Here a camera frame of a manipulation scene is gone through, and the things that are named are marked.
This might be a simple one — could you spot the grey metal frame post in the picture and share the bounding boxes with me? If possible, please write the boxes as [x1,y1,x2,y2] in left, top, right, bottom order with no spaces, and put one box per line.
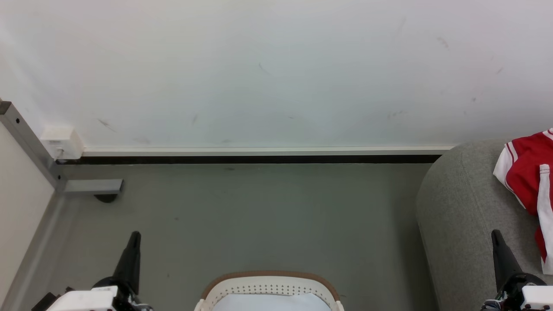
[0,99,124,196]

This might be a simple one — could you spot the red white-striped garment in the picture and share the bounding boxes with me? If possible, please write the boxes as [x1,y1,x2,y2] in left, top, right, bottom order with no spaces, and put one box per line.
[493,128,553,276]

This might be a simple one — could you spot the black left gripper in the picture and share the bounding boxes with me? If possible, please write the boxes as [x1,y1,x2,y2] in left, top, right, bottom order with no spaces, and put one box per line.
[90,231,153,311]

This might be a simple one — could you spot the pale white cloth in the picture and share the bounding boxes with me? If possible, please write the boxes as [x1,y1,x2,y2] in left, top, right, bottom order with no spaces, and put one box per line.
[212,292,333,311]

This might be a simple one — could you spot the grey fabric sofa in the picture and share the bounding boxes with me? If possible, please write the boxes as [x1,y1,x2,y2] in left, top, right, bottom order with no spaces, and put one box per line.
[416,140,553,311]

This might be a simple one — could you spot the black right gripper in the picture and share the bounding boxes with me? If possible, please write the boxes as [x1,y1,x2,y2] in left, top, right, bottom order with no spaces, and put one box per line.
[481,229,548,311]

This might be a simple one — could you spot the black and white baseboard strip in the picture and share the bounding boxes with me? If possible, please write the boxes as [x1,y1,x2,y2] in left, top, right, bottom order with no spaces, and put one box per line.
[56,146,454,165]

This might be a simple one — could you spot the white wall socket box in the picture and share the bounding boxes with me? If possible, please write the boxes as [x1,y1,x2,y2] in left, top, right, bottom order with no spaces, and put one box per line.
[40,125,84,162]

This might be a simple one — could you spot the white brown-rimmed laundry basket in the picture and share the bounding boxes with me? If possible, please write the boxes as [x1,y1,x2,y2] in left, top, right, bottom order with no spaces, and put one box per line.
[194,270,345,311]

